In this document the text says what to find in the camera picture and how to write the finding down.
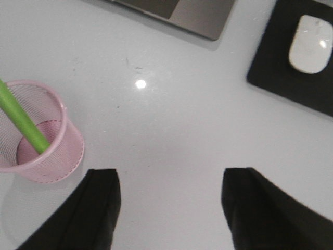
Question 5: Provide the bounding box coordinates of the green highlighter pen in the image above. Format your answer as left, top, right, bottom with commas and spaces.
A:
1, 80, 50, 154

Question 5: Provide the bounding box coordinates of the pink mesh pen holder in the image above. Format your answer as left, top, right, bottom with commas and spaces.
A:
1, 80, 84, 183

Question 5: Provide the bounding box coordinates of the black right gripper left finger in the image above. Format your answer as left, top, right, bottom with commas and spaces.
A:
19, 169, 121, 249

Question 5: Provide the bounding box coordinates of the black mouse pad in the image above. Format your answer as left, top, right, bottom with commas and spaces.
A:
247, 1, 332, 116

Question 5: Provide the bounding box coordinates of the grey laptop computer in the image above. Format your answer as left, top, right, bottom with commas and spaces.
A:
85, 0, 236, 42

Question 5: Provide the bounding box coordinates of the white computer mouse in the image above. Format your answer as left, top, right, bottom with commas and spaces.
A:
288, 15, 332, 74

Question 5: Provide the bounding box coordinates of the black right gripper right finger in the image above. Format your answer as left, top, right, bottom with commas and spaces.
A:
221, 168, 332, 249

